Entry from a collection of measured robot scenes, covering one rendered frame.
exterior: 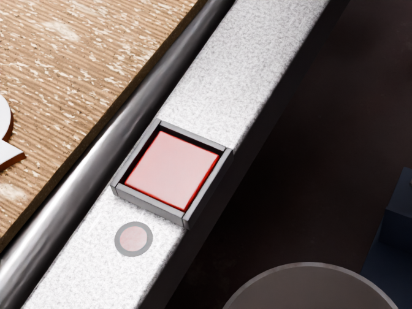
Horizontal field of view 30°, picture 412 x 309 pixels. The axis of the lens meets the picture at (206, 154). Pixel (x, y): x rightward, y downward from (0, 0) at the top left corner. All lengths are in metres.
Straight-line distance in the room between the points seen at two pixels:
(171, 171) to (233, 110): 0.09
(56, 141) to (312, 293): 0.72
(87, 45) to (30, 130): 0.10
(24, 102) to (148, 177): 0.14
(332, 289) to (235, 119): 0.63
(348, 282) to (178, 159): 0.63
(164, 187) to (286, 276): 0.62
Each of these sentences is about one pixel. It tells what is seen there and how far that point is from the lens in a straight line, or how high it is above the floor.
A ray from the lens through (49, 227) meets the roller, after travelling 0.65.
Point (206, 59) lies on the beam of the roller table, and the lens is 0.72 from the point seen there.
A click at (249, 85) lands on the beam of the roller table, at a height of 0.91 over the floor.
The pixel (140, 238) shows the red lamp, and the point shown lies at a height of 0.92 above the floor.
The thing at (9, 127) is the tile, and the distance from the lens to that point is 0.68.
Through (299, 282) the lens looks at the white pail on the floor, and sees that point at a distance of 1.25.
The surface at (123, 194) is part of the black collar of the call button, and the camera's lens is 0.64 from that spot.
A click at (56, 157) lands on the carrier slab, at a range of 0.66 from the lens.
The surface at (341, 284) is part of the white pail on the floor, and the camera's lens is 1.24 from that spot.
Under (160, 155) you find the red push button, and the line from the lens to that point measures 0.65.
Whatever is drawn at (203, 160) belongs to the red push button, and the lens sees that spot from 0.64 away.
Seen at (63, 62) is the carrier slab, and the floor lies 0.94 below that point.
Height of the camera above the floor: 1.47
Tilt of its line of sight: 57 degrees down
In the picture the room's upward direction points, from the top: 10 degrees counter-clockwise
